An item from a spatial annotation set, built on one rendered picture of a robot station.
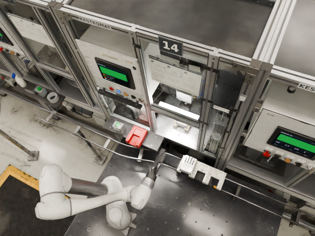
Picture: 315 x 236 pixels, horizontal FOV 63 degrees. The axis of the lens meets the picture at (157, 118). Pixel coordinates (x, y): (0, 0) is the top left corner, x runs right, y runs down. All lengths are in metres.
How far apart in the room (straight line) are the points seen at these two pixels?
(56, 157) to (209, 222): 2.02
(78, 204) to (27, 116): 2.42
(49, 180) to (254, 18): 1.40
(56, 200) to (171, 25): 1.13
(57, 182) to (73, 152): 1.73
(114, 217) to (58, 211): 0.52
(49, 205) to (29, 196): 1.79
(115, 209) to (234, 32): 1.43
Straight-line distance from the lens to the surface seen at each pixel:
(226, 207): 2.28
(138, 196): 1.78
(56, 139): 3.54
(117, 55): 1.51
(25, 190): 3.45
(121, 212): 2.02
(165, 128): 2.23
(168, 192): 2.28
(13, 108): 4.09
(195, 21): 1.36
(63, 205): 1.63
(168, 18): 1.38
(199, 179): 2.15
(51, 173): 1.68
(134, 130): 2.19
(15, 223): 3.40
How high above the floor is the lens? 2.90
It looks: 61 degrees down
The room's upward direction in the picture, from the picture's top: 9 degrees counter-clockwise
